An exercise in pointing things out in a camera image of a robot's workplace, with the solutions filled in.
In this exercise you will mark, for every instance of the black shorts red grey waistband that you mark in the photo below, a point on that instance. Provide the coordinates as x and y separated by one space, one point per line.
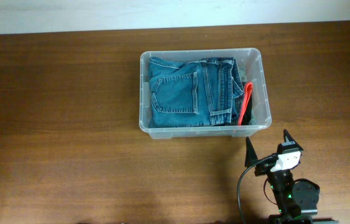
244 114

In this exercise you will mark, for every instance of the dark blue jeans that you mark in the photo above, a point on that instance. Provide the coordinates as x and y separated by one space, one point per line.
198 93

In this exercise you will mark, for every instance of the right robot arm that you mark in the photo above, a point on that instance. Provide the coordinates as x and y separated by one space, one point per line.
296 199

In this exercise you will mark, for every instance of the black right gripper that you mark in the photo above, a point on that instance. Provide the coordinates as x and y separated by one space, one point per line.
250 157

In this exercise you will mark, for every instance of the light blue jeans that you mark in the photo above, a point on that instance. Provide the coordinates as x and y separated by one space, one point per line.
242 72

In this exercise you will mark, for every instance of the clear plastic storage bin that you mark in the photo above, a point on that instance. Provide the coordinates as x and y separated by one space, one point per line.
249 57

